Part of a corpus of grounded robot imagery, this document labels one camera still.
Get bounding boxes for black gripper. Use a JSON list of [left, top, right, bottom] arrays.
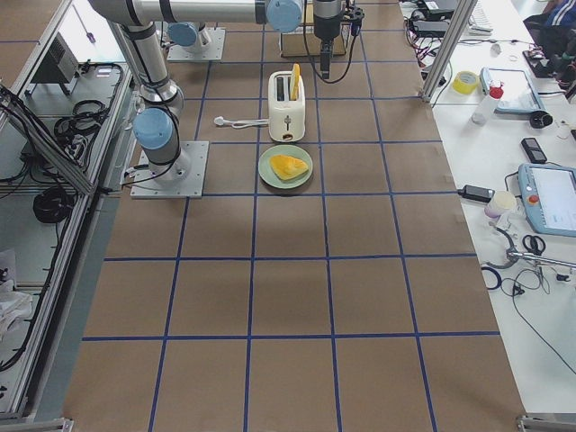
[[312, 0, 338, 80]]

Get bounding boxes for bread slice in toaster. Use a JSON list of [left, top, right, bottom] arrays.
[[290, 63, 301, 101]]

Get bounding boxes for white two-slot toaster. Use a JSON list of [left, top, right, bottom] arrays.
[[268, 71, 306, 142]]

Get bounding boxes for wooden box with grid cloth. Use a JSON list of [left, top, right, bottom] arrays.
[[278, 1, 350, 59]]

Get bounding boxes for orange bread on plate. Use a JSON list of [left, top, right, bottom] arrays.
[[269, 154, 309, 181]]

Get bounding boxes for light green plate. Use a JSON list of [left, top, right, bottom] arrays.
[[258, 145, 313, 189]]

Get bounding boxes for yellow tape roll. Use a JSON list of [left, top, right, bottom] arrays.
[[452, 71, 480, 95]]

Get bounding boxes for white bottle red cap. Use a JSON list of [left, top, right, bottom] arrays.
[[471, 81, 504, 126]]

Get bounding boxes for blue teach pendant far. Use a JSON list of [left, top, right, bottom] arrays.
[[480, 67, 545, 114]]

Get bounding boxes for blue teach pendant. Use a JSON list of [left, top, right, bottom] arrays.
[[509, 163, 575, 238], [480, 67, 545, 114]]

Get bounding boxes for black power adapter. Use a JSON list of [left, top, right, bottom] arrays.
[[457, 184, 495, 203]]

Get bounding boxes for white purple cup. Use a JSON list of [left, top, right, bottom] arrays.
[[484, 191, 518, 219]]

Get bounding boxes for black remote device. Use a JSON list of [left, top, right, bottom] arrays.
[[521, 138, 547, 165]]

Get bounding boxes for blue teach pendant near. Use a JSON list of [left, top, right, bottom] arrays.
[[509, 163, 575, 238]]

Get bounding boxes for blue tape roll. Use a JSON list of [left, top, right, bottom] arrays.
[[481, 265, 502, 291]]

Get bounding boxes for black scissors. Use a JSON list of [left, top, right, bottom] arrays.
[[522, 234, 546, 256]]

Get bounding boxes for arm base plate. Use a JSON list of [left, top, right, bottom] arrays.
[[167, 27, 226, 63], [130, 141, 210, 199]]

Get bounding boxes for white toaster power cable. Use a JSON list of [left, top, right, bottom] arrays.
[[213, 116, 271, 130]]

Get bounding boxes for aluminium frame post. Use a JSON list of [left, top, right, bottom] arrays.
[[420, 0, 477, 102]]

